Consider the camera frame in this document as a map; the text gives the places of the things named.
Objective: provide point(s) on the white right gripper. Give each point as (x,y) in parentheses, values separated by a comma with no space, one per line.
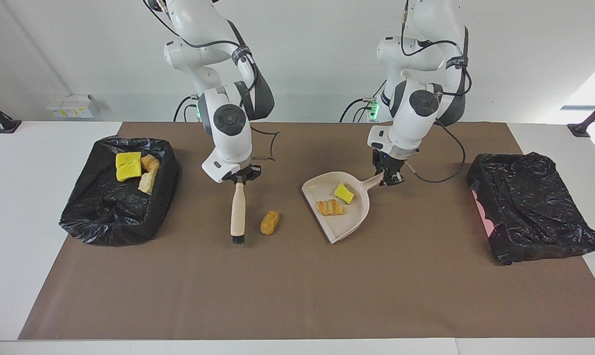
(226,166)

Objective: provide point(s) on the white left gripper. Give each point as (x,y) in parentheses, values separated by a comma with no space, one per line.
(391,143)

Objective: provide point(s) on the pale bread piece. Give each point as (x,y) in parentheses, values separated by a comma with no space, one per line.
(147,184)

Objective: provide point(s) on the brown bread roll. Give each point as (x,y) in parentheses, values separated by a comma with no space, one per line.
(270,223)

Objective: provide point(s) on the beige plastic dustpan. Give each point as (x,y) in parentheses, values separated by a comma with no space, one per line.
(339,224)

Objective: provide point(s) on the green and yellow sponge piece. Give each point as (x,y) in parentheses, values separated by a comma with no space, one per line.
(344,194)

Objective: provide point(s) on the black stand leg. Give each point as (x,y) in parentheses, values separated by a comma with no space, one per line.
(4,123)
(585,125)

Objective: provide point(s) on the pink bin with black bag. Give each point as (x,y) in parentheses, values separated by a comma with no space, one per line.
(529,212)

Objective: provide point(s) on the bin covered by black bag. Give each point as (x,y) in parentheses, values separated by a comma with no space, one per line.
(105,212)

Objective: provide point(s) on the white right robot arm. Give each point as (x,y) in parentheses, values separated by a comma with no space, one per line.
(228,128)

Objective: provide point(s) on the brown paper table mat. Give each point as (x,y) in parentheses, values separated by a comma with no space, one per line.
(297,286)

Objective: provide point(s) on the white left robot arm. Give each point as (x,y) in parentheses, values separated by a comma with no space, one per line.
(415,113)

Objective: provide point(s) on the tan striped croissant piece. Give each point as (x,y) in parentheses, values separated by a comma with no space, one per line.
(330,207)

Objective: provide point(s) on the beige hand brush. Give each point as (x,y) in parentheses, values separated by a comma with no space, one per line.
(237,207)

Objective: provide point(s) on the orange striped croissant piece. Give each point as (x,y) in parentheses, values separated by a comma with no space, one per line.
(150,161)

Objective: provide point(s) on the white wall box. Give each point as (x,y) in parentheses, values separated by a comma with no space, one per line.
(70,106)

